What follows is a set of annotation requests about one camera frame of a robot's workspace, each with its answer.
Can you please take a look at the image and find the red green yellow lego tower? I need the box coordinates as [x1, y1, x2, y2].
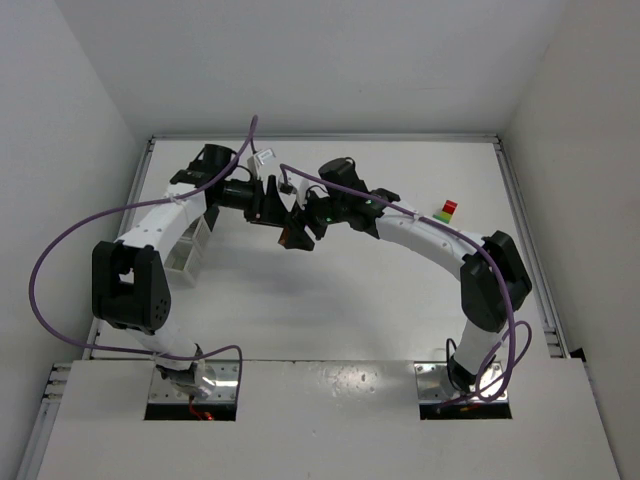
[433, 200, 458, 224]

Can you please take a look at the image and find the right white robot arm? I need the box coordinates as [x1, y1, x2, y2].
[279, 158, 532, 396]

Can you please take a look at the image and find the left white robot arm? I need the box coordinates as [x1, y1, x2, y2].
[92, 144, 287, 397]

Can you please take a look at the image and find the white slotted container far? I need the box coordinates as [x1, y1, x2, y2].
[181, 216, 211, 252]

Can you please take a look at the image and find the white slotted container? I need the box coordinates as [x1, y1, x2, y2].
[164, 241, 202, 287]
[181, 216, 211, 252]

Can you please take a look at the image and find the white slotted container near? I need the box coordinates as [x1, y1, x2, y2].
[164, 241, 202, 287]

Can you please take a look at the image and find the white front cover panel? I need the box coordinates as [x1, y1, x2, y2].
[39, 360, 618, 479]

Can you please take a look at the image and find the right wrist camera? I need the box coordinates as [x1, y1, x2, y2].
[278, 174, 311, 210]

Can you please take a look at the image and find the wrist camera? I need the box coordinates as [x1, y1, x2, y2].
[278, 174, 311, 210]
[247, 148, 275, 180]

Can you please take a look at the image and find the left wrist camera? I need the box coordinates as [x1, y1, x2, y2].
[247, 148, 275, 180]

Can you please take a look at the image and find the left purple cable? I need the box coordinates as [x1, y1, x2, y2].
[28, 114, 260, 391]

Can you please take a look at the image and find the purple cable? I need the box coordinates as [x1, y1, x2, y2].
[278, 163, 533, 404]
[28, 114, 260, 391]

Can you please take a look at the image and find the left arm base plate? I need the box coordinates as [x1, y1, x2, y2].
[148, 360, 240, 405]

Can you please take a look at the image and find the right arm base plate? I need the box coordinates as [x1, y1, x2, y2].
[414, 362, 503, 405]

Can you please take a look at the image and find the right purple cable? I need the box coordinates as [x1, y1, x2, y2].
[278, 163, 533, 404]

